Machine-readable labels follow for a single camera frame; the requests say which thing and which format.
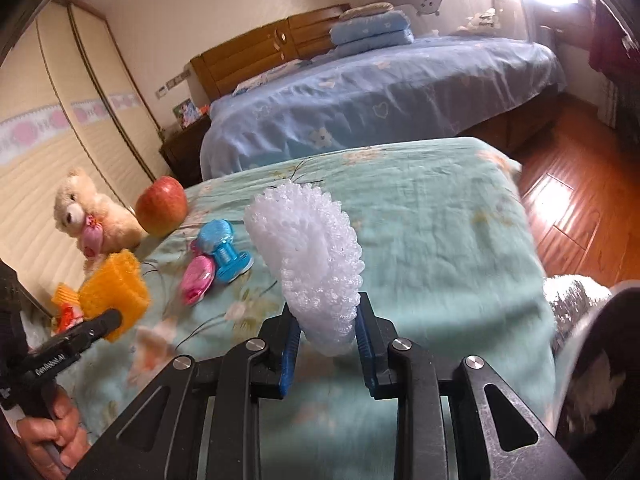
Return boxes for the white sliding wardrobe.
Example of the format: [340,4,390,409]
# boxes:
[1,0,169,315]

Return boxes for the framed photo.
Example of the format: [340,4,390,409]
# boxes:
[172,99,202,129]

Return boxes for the cream teddy bear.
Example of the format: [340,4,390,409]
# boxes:
[53,167,146,276]

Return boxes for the black trash bin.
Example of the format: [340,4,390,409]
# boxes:
[553,280,639,479]

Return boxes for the blue bed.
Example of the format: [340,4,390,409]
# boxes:
[200,36,565,180]

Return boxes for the folded blue quilts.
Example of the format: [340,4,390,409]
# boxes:
[330,2,414,58]

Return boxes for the person's left hand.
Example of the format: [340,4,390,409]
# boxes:
[16,386,90,479]

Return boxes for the white foam fruit net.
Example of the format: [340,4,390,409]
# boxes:
[243,180,366,356]

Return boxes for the dark wooden nightstand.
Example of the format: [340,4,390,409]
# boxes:
[160,115,210,188]

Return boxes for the pink plastic package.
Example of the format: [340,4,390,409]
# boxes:
[180,255,216,306]

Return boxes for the orange foam fruit net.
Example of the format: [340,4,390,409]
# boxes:
[78,249,151,344]

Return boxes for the red yellow apple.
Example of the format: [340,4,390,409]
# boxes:
[134,176,189,238]

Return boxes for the white blue pillow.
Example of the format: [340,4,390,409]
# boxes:
[232,58,311,96]

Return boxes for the blue plastic package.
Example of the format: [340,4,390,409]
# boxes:
[192,219,254,284]

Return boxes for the dark red hanging coat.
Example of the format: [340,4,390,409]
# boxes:
[589,1,639,87]

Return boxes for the light green floral bedsheet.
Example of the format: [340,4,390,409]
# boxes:
[60,136,559,480]

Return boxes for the wooden headboard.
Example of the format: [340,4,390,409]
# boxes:
[191,3,350,101]

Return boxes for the pink red snack wrapper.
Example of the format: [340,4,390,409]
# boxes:
[53,304,84,334]

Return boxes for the grey bed guard rail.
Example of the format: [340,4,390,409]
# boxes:
[390,0,536,41]

